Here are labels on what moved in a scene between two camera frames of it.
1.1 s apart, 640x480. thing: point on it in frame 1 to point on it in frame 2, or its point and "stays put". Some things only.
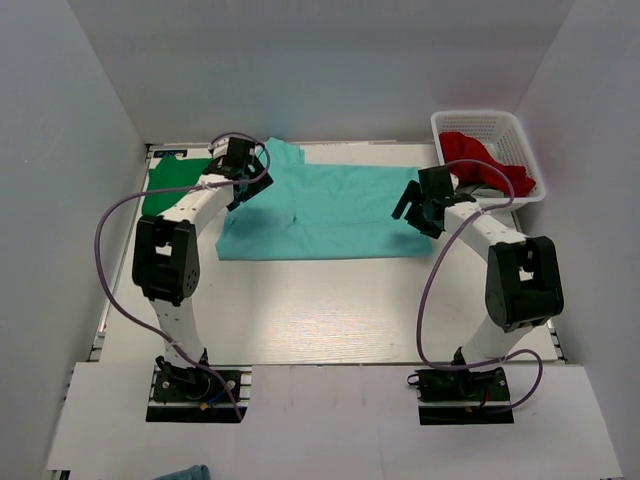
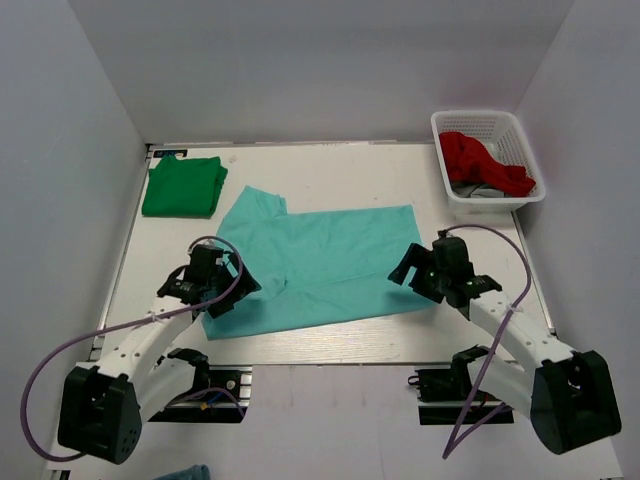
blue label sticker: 160,153 stays put
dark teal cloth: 195,472 stays put
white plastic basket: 504,131 stays put
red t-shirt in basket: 457,147 stays put
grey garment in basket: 480,190 stays put
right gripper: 413,194 to 413,257
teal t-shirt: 320,211 to 315,267
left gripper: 258,185 to 247,284
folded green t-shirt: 168,173 stays put
